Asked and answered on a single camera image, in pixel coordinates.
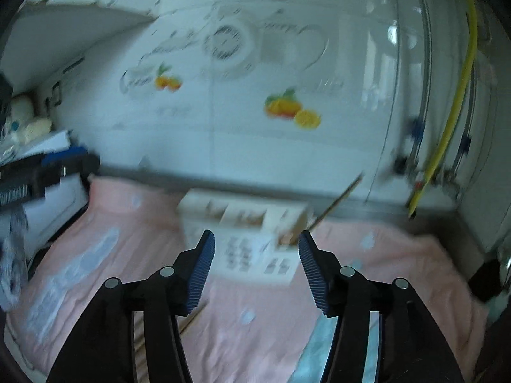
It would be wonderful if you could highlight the metal water valve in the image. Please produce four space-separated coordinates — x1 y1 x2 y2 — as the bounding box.
393 155 426 192
437 169 466 202

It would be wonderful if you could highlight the white countertop appliance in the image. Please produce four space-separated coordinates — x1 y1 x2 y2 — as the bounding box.
24 173 90 256

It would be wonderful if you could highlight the white wall cabinet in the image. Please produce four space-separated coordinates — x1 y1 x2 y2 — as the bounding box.
0 0 156 84

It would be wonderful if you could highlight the pink printed blanket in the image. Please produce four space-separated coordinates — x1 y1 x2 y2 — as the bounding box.
4 176 490 383

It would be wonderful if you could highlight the shiny metal fixture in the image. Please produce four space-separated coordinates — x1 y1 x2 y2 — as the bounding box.
495 243 511 288

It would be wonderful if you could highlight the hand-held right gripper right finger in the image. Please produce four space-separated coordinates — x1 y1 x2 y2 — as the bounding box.
297 230 466 383

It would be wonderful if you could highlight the wooden chopstick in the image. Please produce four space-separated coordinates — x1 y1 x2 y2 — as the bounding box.
307 172 366 232

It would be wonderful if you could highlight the metal flexible hose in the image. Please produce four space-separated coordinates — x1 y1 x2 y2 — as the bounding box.
403 0 435 168
451 76 480 172

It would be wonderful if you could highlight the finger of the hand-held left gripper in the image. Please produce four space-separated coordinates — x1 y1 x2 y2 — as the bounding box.
40 149 100 186

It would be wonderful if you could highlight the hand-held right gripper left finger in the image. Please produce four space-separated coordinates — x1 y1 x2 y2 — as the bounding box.
46 229 216 383

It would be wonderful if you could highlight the white utensil holder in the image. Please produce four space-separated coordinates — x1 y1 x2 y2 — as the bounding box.
177 188 310 286

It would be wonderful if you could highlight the beige kitchen appliance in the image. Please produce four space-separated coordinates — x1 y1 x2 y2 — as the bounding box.
8 95 52 144

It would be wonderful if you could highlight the yellow hose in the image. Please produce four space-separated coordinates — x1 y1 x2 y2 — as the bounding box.
407 0 479 218

